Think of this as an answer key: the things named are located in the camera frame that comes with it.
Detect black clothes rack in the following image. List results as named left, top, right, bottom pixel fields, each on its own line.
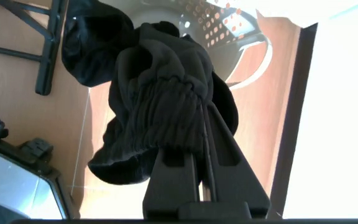
left=0, top=0, right=70, bottom=96

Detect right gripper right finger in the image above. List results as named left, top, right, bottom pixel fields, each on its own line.
left=202, top=102, right=272, bottom=219

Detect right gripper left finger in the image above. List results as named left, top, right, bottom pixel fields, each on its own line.
left=142, top=147, right=199, bottom=220

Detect black garment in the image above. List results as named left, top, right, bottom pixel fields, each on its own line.
left=61, top=0, right=135, bottom=88

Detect white laundry basket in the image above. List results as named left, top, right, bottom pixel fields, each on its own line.
left=99, top=0, right=273, bottom=91

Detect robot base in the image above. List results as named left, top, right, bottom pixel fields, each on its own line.
left=0, top=115, right=77, bottom=220

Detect black shorts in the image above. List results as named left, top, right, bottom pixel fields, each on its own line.
left=88, top=21, right=239, bottom=186

